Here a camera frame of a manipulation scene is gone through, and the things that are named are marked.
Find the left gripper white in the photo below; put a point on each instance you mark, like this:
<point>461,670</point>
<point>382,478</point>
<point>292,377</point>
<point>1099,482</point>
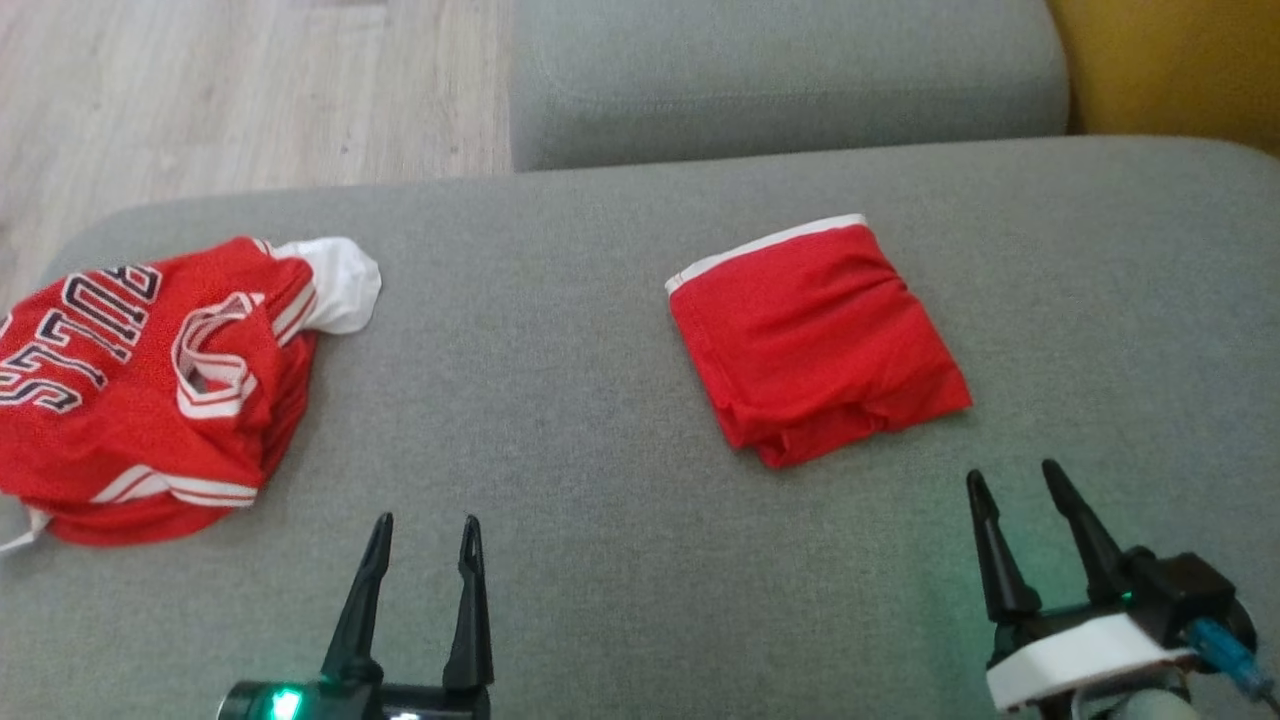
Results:
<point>420,705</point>

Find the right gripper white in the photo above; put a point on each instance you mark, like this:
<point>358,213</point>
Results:
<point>1080,660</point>

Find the red shorts white waistband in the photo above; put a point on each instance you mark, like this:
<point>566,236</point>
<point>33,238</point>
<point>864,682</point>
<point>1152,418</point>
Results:
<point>820,340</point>

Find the red Bulls jersey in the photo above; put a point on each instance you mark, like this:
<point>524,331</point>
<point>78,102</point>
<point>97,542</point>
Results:
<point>130,420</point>

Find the large grey sofa seat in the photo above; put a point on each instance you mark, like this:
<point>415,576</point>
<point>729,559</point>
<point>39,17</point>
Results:
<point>600,560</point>

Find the small grey sofa cushion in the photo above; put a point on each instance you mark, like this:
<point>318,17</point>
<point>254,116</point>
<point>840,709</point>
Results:
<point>790,80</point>

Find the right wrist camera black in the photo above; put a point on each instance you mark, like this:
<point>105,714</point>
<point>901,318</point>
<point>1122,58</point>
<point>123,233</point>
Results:
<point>1180,585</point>

